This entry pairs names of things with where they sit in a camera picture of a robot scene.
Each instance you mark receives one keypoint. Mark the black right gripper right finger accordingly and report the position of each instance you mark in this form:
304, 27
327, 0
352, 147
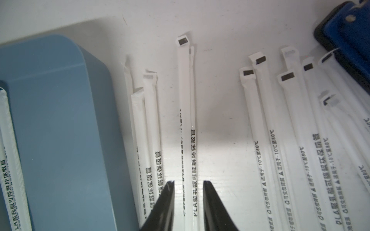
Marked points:
216, 216

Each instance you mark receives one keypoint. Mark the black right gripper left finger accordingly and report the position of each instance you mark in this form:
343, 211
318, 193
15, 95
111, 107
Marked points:
161, 217

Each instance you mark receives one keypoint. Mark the straw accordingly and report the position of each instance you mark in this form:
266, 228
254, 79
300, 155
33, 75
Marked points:
248, 81
153, 128
183, 55
130, 141
312, 154
12, 180
260, 65
194, 144
140, 124

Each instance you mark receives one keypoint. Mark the blue storage tray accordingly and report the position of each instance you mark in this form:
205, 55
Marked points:
68, 136

